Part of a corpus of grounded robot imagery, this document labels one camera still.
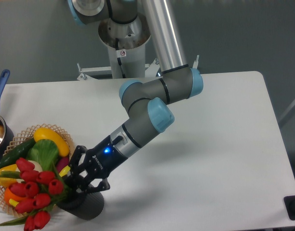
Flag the purple sweet potato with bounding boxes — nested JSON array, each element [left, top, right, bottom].
[[56, 156, 69, 172]]

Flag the yellow banana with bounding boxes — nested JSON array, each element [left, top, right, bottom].
[[8, 166, 70, 209]]

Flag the green cucumber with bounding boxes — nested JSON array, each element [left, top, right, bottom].
[[0, 138, 36, 169]]

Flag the yellow bell pepper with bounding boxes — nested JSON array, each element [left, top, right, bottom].
[[0, 163, 21, 188]]

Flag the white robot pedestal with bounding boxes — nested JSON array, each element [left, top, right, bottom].
[[76, 12, 200, 81]]

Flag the woven wicker basket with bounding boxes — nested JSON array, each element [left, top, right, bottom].
[[0, 124, 75, 218]]

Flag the orange fruit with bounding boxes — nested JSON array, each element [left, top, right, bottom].
[[4, 187, 26, 205]]

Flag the red tulip bouquet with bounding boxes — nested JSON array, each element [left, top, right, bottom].
[[0, 158, 71, 231]]

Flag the green bok choy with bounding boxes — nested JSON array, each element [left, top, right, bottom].
[[26, 139, 59, 171]]

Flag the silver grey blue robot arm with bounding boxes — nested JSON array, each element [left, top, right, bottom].
[[63, 0, 204, 193]]

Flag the blue handled saucepan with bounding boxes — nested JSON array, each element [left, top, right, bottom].
[[0, 69, 14, 160]]

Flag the dark grey ribbed vase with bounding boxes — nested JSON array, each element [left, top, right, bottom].
[[57, 175, 105, 221]]

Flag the black device at edge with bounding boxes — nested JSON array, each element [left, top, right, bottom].
[[284, 195, 295, 220]]

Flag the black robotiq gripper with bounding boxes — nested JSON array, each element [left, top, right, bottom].
[[65, 136, 128, 194]]

